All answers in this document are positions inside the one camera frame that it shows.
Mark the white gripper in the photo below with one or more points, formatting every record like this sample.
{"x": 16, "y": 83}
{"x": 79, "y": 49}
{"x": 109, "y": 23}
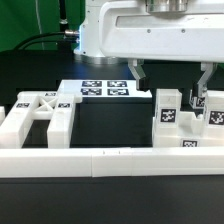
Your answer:
{"x": 132, "y": 29}

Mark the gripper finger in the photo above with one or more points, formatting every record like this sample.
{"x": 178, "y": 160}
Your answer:
{"x": 200, "y": 87}

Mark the white chair seat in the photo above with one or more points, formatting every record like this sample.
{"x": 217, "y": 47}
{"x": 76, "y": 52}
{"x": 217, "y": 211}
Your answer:
{"x": 189, "y": 131}

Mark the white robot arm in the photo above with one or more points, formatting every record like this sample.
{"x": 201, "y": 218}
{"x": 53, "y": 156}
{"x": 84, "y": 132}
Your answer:
{"x": 166, "y": 5}

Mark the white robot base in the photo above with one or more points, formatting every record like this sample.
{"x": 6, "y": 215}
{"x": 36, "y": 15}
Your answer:
{"x": 89, "y": 50}

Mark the white tagged cube right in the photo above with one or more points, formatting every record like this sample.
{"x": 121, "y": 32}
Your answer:
{"x": 196, "y": 102}

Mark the white left fence stub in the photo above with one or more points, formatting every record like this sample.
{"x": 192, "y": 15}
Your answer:
{"x": 2, "y": 114}

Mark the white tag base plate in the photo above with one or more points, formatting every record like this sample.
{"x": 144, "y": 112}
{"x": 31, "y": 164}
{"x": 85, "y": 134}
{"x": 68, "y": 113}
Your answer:
{"x": 103, "y": 88}

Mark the white front fence wall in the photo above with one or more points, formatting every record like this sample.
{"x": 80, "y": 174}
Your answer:
{"x": 110, "y": 162}

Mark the white chair back frame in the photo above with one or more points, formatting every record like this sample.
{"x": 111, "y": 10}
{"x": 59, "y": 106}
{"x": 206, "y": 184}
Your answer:
{"x": 57, "y": 108}

